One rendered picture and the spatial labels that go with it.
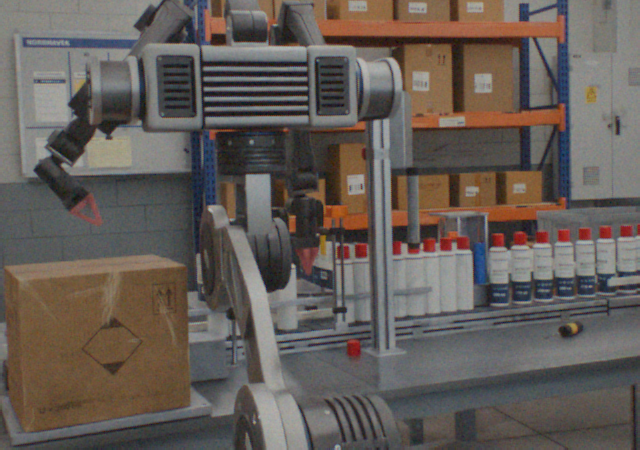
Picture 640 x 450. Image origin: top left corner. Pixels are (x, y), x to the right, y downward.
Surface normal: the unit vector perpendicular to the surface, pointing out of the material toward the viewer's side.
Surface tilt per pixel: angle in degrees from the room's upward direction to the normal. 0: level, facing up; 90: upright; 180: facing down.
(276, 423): 42
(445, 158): 90
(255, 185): 90
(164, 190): 90
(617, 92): 90
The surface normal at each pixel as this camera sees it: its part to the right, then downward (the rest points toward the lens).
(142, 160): 0.29, 0.04
